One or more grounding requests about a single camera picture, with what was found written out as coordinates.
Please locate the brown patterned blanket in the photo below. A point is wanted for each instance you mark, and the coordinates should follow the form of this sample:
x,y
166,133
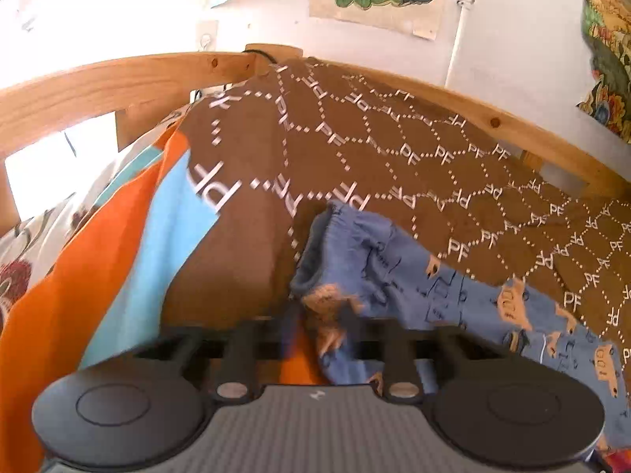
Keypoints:
x,y
345,148

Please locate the white wall socket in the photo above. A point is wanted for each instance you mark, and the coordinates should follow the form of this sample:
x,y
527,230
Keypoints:
x,y
207,37

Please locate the orange and blue striped blanket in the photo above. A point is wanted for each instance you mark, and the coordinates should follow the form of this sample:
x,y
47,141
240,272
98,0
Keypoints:
x,y
98,281

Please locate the white floral cloth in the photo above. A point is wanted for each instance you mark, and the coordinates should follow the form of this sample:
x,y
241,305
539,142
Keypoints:
x,y
34,251

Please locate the white wall pipe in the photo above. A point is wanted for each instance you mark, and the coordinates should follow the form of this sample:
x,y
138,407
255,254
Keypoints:
x,y
456,44

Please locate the blue pants with orange print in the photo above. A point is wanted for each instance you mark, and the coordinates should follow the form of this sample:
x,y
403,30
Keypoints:
x,y
394,281

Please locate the wooden bed frame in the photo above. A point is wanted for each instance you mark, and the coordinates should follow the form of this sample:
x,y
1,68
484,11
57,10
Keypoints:
x,y
123,79

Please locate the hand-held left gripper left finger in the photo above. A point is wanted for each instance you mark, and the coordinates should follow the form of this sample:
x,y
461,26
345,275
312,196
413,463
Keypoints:
x,y
246,342

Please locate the orange and yellow wall poster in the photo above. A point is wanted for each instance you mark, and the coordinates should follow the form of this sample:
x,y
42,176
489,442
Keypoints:
x,y
609,59

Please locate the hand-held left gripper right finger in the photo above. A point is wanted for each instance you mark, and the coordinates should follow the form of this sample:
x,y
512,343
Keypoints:
x,y
394,345

